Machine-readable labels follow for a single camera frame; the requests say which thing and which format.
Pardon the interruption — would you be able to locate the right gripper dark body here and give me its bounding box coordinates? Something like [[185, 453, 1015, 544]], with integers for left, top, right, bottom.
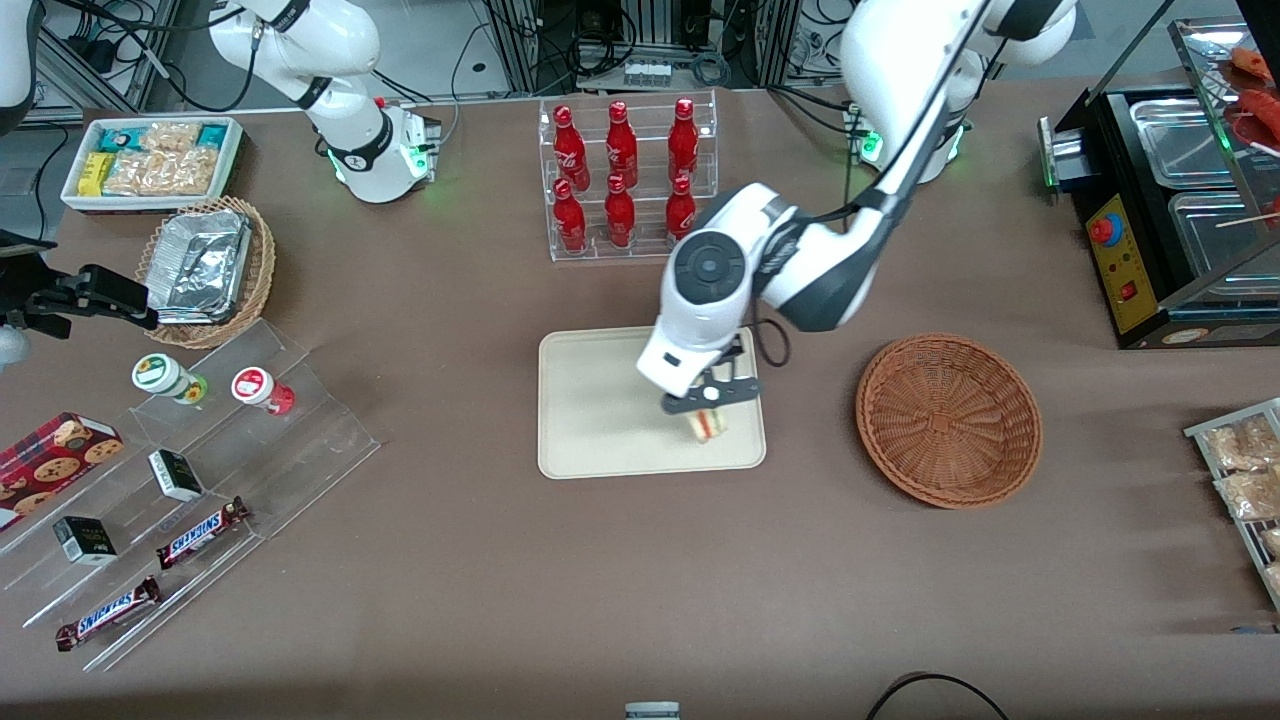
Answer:
[[0, 228, 59, 331]]

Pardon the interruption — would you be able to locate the beige rectangular serving tray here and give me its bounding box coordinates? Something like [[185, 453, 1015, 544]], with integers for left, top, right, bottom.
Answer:
[[538, 322, 767, 481]]

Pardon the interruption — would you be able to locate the light wicker basket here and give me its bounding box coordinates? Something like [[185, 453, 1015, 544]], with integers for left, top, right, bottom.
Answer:
[[135, 195, 276, 349]]

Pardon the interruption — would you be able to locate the brown round wicker basket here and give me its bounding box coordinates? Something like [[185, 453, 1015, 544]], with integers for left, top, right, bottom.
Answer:
[[855, 333, 1043, 509]]

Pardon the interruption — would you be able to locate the tray of packaged pastries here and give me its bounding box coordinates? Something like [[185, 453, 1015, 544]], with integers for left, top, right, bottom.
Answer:
[[1185, 398, 1280, 611]]

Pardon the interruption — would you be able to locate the green lid yogurt cup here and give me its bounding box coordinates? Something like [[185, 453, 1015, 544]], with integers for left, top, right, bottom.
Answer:
[[132, 353, 209, 406]]

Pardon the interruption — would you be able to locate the white plastic snack bin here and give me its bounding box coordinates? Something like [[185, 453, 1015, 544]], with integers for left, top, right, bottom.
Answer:
[[60, 115, 246, 214]]

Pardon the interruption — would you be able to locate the clear acrylic bottle rack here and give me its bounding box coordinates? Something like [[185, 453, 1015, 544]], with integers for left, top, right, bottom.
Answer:
[[538, 88, 719, 263]]

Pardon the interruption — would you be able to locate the clear bag of crackers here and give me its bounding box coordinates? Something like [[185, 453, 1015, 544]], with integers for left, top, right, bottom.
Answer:
[[140, 122, 201, 153], [160, 148, 221, 196], [103, 150, 166, 196]]

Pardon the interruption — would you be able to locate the red cola bottle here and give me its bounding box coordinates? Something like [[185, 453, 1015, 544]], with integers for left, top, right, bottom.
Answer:
[[604, 173, 637, 249], [552, 104, 591, 191], [665, 173, 698, 246], [553, 178, 588, 253], [605, 100, 639, 188], [668, 97, 700, 181]]

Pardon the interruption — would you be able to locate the red tartan cookie box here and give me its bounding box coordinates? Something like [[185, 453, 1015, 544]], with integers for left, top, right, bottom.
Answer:
[[0, 412, 124, 531]]

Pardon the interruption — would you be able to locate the red lid yogurt cup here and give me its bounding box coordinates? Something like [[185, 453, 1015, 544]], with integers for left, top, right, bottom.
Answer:
[[231, 367, 296, 416]]

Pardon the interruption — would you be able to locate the small black carton box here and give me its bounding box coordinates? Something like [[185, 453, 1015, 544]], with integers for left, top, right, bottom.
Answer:
[[52, 516, 118, 567], [148, 449, 205, 503]]

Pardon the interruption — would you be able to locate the clear acrylic stepped display stand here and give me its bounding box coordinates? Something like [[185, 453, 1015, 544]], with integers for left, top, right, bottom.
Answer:
[[0, 318, 381, 673]]

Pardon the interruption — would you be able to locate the Snickers chocolate bar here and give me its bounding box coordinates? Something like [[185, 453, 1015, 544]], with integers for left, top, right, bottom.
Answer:
[[155, 497, 251, 571], [55, 575, 163, 653]]

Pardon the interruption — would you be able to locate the black food warmer machine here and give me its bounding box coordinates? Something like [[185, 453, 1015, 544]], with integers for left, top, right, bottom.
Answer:
[[1038, 15, 1280, 351]]

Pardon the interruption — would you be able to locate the stainless steel warmer pan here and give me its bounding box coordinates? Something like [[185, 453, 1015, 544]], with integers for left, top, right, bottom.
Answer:
[[1130, 97, 1241, 191], [1168, 190, 1280, 281]]

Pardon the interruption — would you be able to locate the metal equipment frame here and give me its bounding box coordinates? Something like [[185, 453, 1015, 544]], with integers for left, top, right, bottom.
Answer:
[[485, 0, 801, 93]]

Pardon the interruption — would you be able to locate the black looped table cable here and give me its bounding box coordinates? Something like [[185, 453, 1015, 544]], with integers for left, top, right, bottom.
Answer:
[[865, 672, 1011, 720]]

